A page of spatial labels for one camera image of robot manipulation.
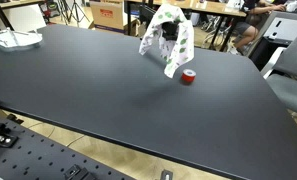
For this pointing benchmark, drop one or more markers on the white cloth with green leaves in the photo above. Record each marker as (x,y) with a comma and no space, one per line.
(183,46)

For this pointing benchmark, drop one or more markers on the red tape roll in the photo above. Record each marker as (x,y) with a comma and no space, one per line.
(188,77)

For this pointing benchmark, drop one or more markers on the brown cardboard box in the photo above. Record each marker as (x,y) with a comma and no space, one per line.
(108,15)

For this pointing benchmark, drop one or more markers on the small metal table clamp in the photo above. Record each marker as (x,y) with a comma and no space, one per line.
(166,175)

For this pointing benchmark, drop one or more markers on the white chair base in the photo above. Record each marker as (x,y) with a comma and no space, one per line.
(214,33)

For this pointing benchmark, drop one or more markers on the wooden desk with black legs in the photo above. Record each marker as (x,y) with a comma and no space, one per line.
(218,8)

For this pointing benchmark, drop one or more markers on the black tripod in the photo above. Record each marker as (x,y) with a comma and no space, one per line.
(75,10)

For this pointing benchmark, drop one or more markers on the seated person in shorts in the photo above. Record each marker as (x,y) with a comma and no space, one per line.
(246,30)

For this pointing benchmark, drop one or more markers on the black perforated mounting board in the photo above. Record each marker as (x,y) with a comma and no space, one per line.
(31,156)

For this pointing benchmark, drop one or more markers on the small black clamp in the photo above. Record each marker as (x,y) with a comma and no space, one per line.
(14,118)

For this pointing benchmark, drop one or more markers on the white flat panel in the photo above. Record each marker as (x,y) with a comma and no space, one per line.
(24,18)

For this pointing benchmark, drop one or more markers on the grey office chair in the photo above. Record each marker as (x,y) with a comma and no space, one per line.
(293,86)

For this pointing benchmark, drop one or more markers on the grey and white cabinet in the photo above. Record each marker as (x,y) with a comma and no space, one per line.
(288,28)

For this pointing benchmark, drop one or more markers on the wooden table with black leg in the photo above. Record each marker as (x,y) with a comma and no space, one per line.
(8,4)

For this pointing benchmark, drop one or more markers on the white object on desk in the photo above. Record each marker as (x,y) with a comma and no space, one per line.
(291,6)

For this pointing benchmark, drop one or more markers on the black camera stand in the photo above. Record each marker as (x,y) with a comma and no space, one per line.
(170,30)

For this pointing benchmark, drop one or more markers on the black square bracket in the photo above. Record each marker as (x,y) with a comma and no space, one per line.
(78,173)

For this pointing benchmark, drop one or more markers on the black bracket with silver bolts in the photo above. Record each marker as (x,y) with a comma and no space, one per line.
(1,138)

